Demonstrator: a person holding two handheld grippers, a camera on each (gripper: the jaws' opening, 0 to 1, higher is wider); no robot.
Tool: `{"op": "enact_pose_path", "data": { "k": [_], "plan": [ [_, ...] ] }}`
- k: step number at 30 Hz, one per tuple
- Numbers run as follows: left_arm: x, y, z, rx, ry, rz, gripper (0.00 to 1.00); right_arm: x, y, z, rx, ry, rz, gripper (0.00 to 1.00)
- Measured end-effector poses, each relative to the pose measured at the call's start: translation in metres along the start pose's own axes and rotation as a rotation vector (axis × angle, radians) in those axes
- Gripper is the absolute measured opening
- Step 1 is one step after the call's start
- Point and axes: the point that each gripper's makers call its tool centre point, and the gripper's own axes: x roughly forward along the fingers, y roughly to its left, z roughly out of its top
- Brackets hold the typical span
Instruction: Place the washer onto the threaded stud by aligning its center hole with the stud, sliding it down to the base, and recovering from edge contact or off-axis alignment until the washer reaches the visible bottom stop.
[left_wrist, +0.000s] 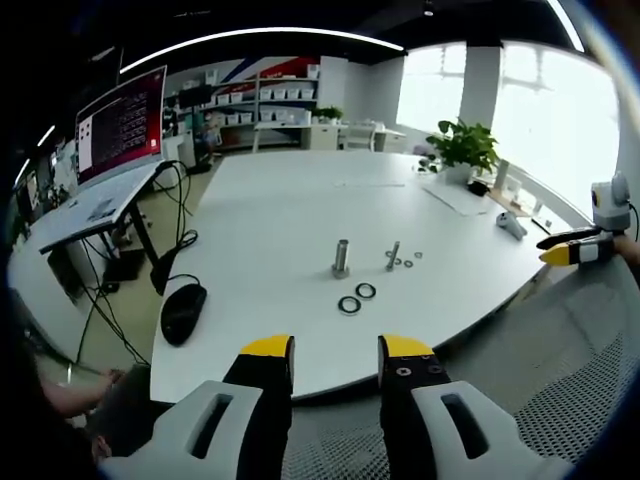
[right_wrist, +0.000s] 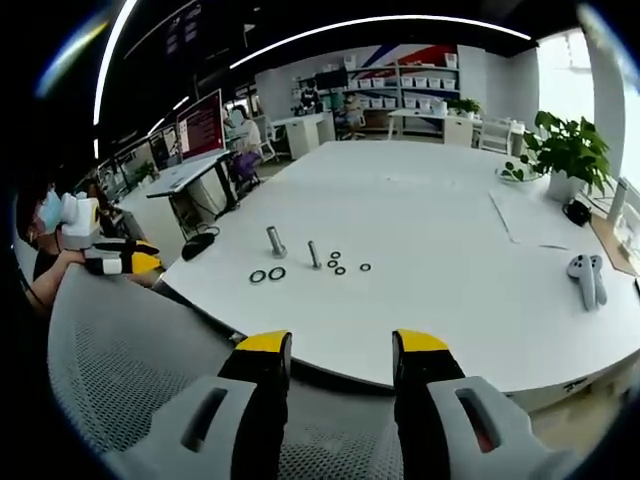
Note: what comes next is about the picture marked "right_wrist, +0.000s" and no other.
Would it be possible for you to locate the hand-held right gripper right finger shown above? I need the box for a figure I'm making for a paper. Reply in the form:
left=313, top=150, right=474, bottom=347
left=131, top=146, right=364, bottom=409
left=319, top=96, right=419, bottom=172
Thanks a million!
left=392, top=328, right=566, bottom=480

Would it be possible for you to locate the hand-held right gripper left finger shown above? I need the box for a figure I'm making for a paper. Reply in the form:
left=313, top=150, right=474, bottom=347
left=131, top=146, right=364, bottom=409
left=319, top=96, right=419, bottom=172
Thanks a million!
left=134, top=329, right=294, bottom=480

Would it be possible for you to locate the large threaded stud bolt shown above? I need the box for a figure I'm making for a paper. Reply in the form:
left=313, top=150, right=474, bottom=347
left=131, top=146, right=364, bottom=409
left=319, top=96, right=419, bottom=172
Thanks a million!
left=265, top=225, right=289, bottom=260

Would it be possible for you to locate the person's masked head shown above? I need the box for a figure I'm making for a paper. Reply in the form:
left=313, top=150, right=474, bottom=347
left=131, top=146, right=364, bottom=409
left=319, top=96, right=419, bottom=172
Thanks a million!
left=17, top=183, right=67, bottom=251

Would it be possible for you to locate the black pouch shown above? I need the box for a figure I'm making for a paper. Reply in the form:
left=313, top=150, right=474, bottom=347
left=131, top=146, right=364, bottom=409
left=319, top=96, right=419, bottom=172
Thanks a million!
left=180, top=231, right=217, bottom=263

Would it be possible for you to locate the grey mesh chair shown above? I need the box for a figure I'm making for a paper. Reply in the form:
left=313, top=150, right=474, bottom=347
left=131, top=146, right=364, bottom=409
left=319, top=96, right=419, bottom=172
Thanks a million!
left=47, top=262, right=404, bottom=480

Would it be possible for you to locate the white standing desk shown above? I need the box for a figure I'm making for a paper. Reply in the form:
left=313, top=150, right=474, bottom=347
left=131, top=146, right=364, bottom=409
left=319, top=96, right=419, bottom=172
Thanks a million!
left=145, top=148, right=237, bottom=242

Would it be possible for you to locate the computer monitor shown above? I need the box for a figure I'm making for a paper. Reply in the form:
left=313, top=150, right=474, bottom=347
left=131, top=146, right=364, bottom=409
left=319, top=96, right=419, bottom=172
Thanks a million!
left=175, top=88, right=226, bottom=163

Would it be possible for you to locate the ceiling light strip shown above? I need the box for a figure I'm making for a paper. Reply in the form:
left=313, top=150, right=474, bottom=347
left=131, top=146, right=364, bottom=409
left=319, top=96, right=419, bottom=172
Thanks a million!
left=228, top=14, right=534, bottom=71
left=91, top=0, right=140, bottom=127

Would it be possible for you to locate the grey handheld controller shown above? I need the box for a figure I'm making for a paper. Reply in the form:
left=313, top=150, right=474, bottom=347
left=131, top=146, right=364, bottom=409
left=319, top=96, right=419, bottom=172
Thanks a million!
left=566, top=253, right=600, bottom=312
left=587, top=254, right=609, bottom=307

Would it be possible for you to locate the white paper sheet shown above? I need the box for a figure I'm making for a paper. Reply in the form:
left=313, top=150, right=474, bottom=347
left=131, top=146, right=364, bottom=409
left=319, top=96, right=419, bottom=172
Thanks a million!
left=488, top=186, right=572, bottom=250

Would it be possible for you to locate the white cabinet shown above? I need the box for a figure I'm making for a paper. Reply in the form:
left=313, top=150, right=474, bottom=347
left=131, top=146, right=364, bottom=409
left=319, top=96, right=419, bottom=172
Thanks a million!
left=272, top=112, right=337, bottom=161

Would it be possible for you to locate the small black device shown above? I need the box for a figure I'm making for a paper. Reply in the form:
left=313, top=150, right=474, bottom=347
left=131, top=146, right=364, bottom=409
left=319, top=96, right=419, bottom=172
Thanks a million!
left=561, top=198, right=594, bottom=228

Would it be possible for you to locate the glass dish with small plant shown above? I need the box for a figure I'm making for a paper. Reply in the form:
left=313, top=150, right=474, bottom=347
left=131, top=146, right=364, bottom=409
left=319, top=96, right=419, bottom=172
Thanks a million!
left=494, top=158, right=547, bottom=186

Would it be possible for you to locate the brown board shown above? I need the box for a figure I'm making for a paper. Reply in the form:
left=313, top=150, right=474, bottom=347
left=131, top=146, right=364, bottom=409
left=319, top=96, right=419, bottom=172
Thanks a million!
left=588, top=214, right=640, bottom=277

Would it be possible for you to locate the white background table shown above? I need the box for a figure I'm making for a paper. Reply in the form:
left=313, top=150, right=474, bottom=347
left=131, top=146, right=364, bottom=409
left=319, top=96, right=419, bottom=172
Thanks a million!
left=386, top=107, right=484, bottom=147

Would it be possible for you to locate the potted green plant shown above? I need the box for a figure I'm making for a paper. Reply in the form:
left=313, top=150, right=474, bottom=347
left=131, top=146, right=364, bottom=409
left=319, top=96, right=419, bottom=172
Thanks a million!
left=519, top=109, right=615, bottom=204

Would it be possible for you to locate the small potted plant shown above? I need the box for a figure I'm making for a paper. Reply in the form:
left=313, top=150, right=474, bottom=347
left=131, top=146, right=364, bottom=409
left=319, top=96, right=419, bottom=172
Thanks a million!
left=447, top=97, right=484, bottom=120

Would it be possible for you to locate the shelf with white bins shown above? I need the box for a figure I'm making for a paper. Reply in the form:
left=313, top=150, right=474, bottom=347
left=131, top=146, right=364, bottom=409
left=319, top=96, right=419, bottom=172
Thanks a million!
left=342, top=43, right=462, bottom=112

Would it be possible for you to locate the white post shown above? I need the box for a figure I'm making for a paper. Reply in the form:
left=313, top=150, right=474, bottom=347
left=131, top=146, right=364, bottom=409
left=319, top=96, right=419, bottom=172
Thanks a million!
left=606, top=176, right=632, bottom=227

